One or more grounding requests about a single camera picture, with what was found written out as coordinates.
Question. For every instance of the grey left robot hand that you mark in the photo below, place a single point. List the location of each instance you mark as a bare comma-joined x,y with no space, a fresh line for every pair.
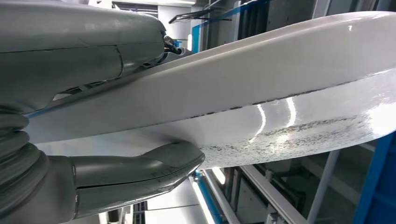
62,31

